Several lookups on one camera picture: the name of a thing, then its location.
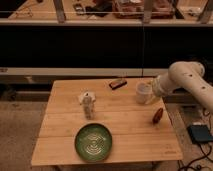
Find white ceramic cup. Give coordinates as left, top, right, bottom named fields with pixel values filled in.
left=136, top=82, right=154, bottom=105

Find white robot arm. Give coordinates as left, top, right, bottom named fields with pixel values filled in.
left=152, top=61, right=213, bottom=113

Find green ceramic plate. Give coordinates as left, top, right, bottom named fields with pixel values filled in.
left=74, top=123, right=113, bottom=163

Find black brown rectangular block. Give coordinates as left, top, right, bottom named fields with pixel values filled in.
left=109, top=78, right=127, bottom=90

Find crumpled white paper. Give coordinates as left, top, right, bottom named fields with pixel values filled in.
left=78, top=91, right=96, bottom=104

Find wooden table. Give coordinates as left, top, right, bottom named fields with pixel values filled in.
left=31, top=78, right=183, bottom=166

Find reddish brown oval object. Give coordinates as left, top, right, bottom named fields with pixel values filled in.
left=152, top=108, right=163, bottom=124

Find red tray with clutter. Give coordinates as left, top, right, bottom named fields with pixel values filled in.
left=112, top=0, right=174, bottom=18

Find black box on floor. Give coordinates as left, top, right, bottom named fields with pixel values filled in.
left=187, top=125, right=213, bottom=144

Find eyeglasses on bench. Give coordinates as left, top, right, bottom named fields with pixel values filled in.
left=15, top=10, right=33, bottom=18

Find black floor cable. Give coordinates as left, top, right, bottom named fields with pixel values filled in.
left=177, top=141, right=213, bottom=171

